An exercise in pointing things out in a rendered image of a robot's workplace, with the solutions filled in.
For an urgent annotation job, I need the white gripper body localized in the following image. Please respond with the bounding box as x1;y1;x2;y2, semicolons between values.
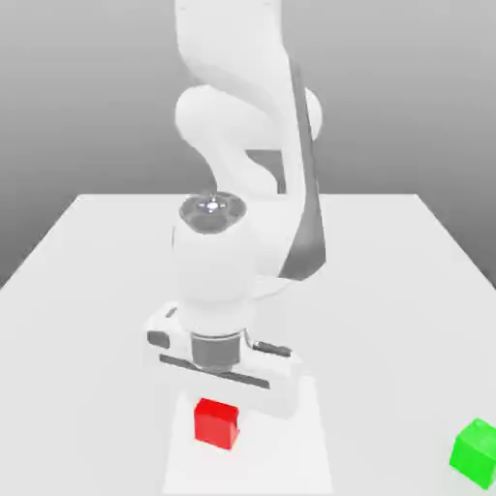
141;347;304;420

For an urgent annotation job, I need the small red cube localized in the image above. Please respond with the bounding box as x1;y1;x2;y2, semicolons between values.
193;397;241;451

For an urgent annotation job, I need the small green cube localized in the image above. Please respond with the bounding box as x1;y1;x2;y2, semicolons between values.
449;417;496;491

